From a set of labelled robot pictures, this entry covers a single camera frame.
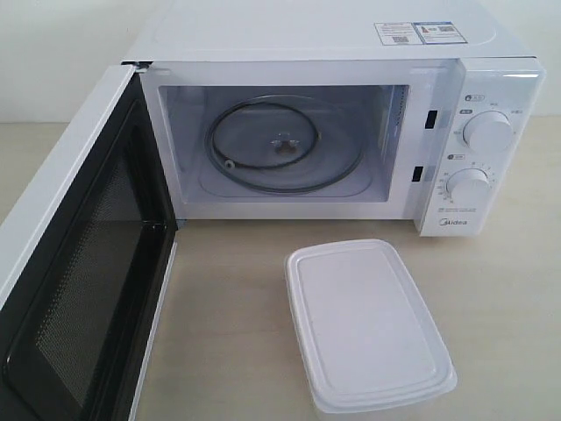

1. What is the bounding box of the white plastic lidded container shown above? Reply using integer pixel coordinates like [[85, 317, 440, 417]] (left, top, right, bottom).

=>
[[285, 239, 458, 420]]

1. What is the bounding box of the white microwave door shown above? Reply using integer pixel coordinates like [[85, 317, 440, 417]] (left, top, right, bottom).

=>
[[1, 62, 177, 420]]

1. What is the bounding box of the white microwave oven body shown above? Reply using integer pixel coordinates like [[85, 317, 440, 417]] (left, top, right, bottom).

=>
[[124, 1, 545, 237]]

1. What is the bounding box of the glass turntable plate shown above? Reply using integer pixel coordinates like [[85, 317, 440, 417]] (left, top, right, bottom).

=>
[[204, 94, 366, 195]]

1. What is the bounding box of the lower white control knob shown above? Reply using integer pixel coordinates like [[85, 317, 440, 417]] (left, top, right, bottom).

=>
[[446, 168, 490, 204]]

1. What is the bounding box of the white control knob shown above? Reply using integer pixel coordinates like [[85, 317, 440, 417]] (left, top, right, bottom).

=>
[[463, 111, 514, 153], [446, 168, 490, 204]]

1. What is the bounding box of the blue white label sticker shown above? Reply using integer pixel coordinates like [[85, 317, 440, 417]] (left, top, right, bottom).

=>
[[374, 21, 467, 46]]

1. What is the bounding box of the upper white control knob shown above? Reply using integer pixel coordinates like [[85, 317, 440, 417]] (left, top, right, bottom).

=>
[[463, 111, 514, 153]]

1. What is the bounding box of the dark turntable roller ring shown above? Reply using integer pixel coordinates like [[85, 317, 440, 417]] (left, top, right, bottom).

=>
[[207, 103, 321, 169]]

